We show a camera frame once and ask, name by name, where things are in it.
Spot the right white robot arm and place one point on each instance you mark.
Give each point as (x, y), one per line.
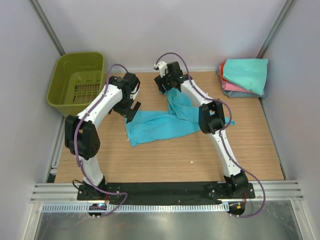
(211, 121)

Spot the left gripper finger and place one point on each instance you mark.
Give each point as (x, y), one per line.
(136, 106)
(130, 115)

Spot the folded pink t shirt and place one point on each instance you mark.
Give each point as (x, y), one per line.
(228, 86)

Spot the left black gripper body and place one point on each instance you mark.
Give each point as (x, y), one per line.
(125, 109)

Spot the green plastic bin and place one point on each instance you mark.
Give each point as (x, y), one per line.
(77, 80)

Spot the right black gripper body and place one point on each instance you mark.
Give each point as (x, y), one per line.
(161, 85)

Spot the aluminium frame rail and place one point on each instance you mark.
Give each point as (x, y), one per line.
(270, 190)

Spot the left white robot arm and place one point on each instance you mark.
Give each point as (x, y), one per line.
(81, 135)

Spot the slotted cable duct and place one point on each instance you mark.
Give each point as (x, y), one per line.
(100, 208)

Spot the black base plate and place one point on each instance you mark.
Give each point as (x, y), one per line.
(177, 193)

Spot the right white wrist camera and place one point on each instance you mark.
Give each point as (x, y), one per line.
(161, 67)

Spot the folded orange t shirt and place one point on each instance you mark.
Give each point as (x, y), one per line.
(221, 71)

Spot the blue t shirt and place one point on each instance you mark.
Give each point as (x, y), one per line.
(181, 119)

